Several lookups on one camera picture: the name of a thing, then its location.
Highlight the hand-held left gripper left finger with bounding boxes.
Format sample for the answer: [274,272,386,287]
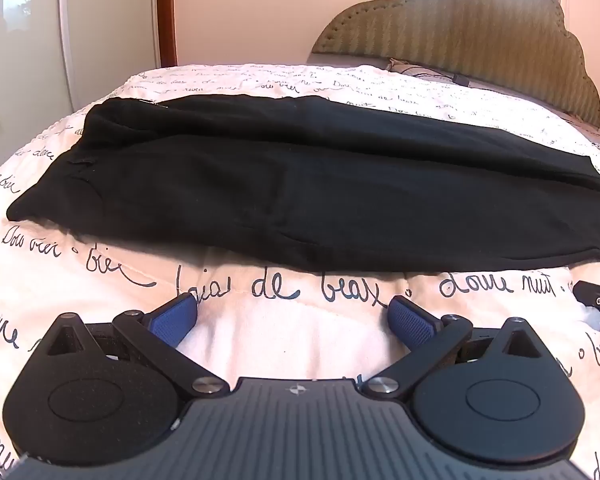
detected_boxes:
[42,293,231,402]

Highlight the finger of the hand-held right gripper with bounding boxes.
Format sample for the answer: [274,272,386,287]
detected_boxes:
[573,280,600,330]

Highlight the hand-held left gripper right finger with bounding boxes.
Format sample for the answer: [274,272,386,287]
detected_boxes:
[362,295,559,403]

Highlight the black pants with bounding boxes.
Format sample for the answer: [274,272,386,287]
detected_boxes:
[6,94,600,273]

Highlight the white script-printed blanket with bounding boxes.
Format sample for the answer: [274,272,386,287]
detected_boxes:
[0,62,600,480]

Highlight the beige pillow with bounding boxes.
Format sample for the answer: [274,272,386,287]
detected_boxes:
[386,57,473,86]

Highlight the white door with flower stickers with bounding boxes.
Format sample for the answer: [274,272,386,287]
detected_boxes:
[0,0,162,183]

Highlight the olive padded headboard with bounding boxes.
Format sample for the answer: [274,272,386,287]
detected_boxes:
[310,0,600,127]

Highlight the brown wooden door frame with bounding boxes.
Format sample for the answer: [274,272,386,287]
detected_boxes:
[156,0,179,69]

